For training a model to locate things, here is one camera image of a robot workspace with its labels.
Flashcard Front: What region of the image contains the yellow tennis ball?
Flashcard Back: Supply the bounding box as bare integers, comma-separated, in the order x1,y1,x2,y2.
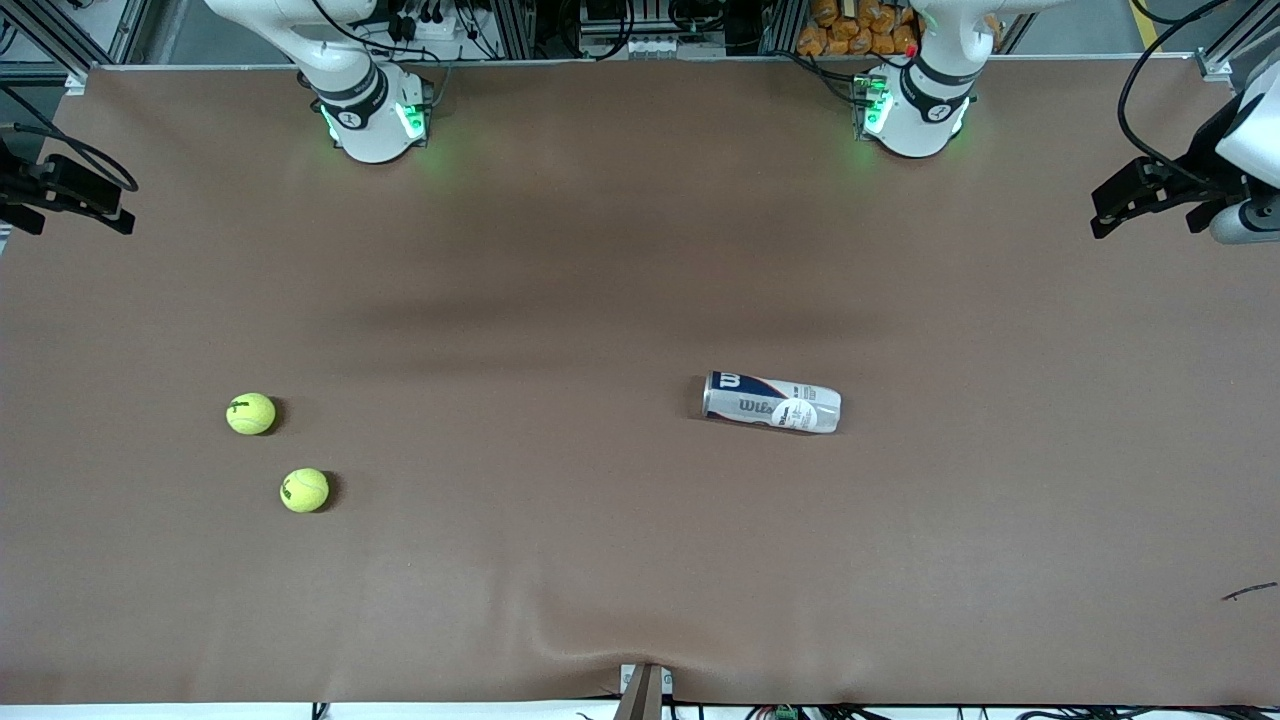
280,468,331,514
226,392,277,436

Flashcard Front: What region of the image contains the Wilson tennis ball can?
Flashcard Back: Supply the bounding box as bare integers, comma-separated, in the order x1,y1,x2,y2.
702,370,843,436

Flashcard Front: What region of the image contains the orange snack packets pile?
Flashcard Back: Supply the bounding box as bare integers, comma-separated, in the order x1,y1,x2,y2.
797,0,1003,58

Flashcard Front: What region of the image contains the white power strip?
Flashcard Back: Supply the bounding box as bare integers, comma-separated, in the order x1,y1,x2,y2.
385,8,473,43

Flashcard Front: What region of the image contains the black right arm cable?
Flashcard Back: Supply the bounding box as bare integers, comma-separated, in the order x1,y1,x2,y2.
0,85,139,193

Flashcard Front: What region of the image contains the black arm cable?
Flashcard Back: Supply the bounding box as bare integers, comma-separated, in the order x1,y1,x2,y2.
0,85,139,193
1116,0,1233,193

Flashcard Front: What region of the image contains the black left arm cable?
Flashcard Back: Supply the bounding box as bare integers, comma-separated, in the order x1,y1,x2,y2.
1116,0,1233,193

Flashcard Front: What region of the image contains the aluminium frame structure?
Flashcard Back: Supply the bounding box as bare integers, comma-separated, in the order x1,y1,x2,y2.
0,0,1280,96

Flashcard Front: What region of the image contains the metal table edge bracket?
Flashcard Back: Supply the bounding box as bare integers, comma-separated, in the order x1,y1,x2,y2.
615,662,674,720

